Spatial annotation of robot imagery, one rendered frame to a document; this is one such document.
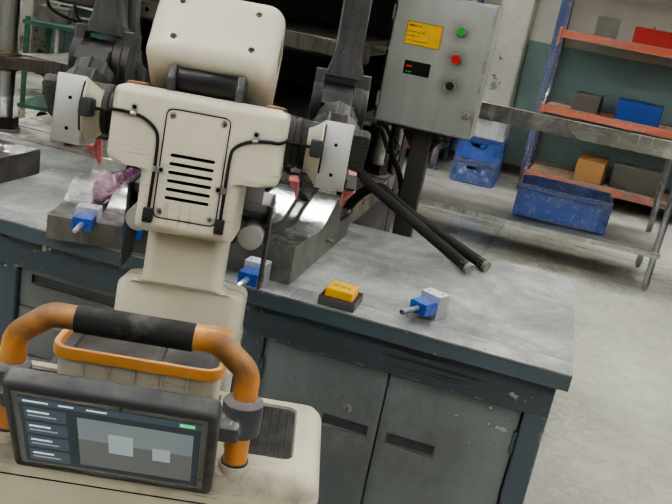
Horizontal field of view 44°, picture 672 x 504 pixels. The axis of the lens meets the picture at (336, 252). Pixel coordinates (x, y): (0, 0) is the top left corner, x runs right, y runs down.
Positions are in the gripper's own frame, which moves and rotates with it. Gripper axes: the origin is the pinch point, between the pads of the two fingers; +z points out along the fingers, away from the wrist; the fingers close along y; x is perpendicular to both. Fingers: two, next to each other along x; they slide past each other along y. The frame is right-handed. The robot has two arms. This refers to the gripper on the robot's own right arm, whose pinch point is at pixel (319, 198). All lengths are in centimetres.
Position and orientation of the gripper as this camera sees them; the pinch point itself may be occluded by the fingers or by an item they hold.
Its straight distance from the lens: 181.5
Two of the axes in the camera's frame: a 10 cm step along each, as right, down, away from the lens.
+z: -1.6, 7.0, 7.0
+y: -9.8, -1.7, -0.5
